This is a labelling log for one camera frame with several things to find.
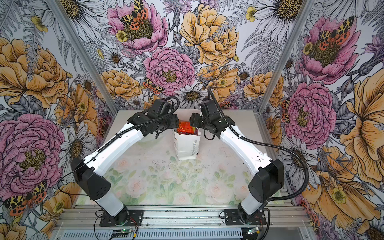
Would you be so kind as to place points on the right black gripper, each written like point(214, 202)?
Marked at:
point(194, 119)

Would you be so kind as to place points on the green circuit board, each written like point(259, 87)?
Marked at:
point(123, 233)

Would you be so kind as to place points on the white paper bag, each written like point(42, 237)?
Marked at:
point(187, 146)

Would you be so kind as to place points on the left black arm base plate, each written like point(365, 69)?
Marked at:
point(132, 217)

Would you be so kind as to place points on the left aluminium corner post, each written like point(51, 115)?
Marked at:
point(65, 22)

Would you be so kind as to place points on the aluminium frame rail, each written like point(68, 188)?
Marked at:
point(167, 217)

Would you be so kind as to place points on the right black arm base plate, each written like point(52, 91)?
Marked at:
point(233, 218)

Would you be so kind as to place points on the small red snack packet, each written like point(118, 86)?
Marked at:
point(185, 128)

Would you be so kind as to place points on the right aluminium corner post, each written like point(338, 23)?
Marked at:
point(291, 40)

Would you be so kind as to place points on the white slotted cable duct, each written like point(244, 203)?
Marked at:
point(156, 234)

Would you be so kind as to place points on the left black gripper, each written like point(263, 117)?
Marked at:
point(174, 122)

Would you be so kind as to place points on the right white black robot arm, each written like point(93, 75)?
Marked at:
point(268, 174)

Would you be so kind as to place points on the aluminium corner post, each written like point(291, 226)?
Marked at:
point(291, 40)
point(65, 22)

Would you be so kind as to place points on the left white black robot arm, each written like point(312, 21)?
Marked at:
point(89, 171)

